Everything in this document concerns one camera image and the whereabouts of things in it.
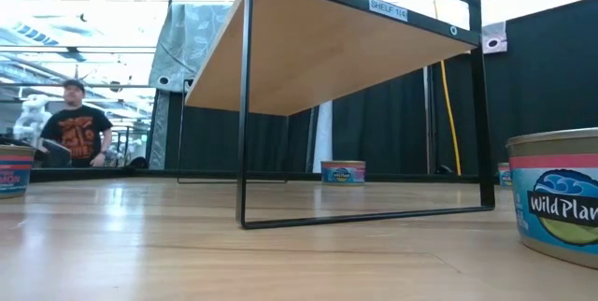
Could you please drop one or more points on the black box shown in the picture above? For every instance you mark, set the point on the black box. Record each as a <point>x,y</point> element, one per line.
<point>56,153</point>

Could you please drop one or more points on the Wild Planet seafood can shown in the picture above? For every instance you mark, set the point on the Wild Planet seafood can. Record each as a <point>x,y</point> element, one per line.
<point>556,198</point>
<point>504,176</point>
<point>343,173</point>

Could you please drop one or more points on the wide black curtain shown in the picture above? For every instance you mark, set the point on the wide black curtain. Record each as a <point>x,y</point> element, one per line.
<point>537,95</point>

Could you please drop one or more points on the small grey tarp piece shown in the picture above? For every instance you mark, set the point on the small grey tarp piece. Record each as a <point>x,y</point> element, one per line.
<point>494,39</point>

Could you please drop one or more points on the white fabric strip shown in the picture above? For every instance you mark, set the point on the white fabric strip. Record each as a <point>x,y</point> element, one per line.
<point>322,137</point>

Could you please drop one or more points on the narrow black curtain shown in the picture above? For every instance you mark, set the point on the narrow black curtain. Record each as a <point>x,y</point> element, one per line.
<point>210,142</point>

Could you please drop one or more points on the grey metal pole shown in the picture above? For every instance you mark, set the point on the grey metal pole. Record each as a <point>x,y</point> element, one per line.
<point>427,118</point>

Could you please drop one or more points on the blue red salmon can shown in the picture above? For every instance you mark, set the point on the blue red salmon can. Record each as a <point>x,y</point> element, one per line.
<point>14,175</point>

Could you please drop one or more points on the person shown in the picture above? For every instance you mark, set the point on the person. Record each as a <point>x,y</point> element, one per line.
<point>77,133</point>

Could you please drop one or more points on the grey tarp with grommets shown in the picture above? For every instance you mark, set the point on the grey tarp with grommets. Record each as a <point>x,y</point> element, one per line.
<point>187,44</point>

